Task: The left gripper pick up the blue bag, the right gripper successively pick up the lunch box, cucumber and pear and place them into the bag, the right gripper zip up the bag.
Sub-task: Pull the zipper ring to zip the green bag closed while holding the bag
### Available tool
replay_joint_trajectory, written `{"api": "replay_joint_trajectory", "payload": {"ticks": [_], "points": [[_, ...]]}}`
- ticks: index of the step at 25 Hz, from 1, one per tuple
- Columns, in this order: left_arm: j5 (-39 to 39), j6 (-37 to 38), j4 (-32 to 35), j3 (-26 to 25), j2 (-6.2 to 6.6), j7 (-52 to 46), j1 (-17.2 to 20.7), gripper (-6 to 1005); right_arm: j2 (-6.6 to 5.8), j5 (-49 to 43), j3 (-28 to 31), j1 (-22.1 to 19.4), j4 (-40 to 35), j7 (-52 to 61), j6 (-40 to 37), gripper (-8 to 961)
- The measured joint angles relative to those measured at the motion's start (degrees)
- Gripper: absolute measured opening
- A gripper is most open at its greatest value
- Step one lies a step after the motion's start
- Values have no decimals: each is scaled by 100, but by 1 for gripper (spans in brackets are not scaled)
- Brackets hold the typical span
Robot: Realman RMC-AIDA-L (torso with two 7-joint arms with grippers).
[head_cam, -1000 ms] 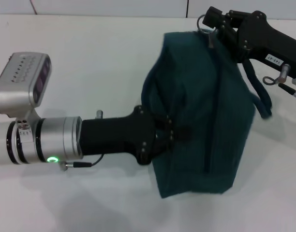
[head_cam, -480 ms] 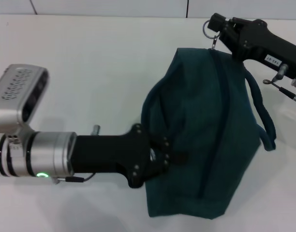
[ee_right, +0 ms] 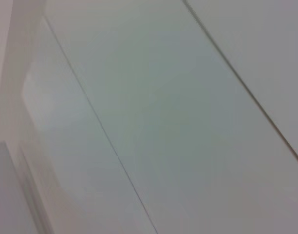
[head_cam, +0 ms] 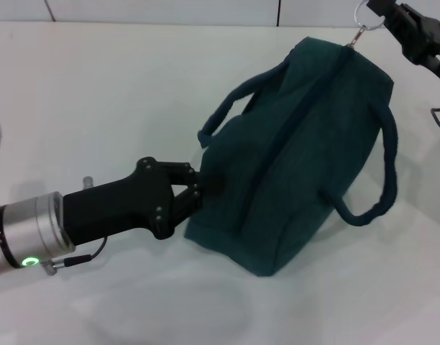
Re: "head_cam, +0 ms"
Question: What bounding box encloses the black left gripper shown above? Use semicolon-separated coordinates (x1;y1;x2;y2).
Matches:
63;157;225;249

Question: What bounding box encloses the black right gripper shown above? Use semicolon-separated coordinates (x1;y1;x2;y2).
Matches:
366;0;440;87

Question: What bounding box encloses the dark teal insulated lunch bag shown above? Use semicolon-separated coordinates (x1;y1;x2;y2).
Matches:
183;1;400;277

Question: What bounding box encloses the left gripper cable with plug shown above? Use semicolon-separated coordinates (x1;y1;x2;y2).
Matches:
42;236;109;277

